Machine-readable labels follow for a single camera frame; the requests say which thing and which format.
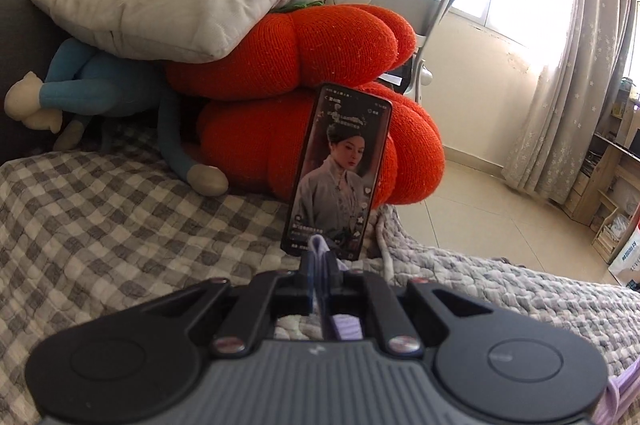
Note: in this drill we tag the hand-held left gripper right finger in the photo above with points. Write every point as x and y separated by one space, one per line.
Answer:
350 295

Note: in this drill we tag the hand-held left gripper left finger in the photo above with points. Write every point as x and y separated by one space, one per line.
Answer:
295 297

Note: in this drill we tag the purple pants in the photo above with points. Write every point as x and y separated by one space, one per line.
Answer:
345 326

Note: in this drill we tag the black smartphone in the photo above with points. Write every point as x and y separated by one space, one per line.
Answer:
335 165

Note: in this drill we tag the grey checkered quilt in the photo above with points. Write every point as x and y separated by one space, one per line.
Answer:
125 230

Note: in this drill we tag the wooden desk with hutch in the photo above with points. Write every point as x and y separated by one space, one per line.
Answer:
605 200

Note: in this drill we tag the blue plush toy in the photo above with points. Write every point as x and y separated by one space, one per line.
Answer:
115 90

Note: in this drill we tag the white paper bag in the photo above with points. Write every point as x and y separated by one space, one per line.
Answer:
627 260

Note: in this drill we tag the grey star curtain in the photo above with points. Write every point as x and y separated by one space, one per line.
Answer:
575 80

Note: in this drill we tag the white pillow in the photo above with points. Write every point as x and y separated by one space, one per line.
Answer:
175 5

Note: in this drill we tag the dark grey padded headboard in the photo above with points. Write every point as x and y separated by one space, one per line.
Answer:
25 30

